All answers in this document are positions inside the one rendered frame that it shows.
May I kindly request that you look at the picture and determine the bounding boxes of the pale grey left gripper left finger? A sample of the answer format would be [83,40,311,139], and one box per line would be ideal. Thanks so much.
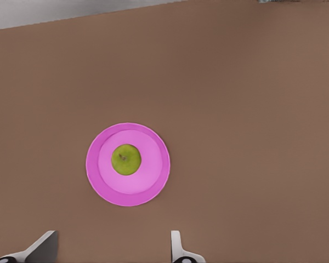
[0,230,58,263]

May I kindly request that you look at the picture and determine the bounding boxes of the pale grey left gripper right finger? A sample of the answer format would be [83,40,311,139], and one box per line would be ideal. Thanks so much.
[171,230,206,263]

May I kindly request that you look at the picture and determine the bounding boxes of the green apple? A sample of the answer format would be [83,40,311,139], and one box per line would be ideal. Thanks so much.
[111,144,142,176]

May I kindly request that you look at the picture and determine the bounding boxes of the pink round plate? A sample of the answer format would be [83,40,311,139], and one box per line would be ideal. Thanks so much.
[85,122,171,207]

